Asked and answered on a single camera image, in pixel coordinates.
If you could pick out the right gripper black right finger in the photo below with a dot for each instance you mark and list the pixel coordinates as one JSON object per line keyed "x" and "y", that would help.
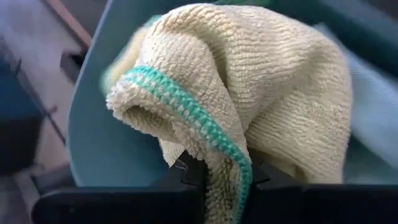
{"x": 326, "y": 205}

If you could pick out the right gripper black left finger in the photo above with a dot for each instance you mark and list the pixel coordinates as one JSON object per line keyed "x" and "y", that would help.
{"x": 124, "y": 205}

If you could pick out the pale yellow towel green trim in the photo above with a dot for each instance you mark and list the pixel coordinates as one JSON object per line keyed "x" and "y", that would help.
{"x": 248, "y": 87}

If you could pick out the blue plastic basket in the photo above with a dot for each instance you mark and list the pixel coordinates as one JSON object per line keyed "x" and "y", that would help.
{"x": 102, "y": 140}

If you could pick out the light blue towel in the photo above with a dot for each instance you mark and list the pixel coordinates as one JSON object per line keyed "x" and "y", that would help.
{"x": 373, "y": 102}

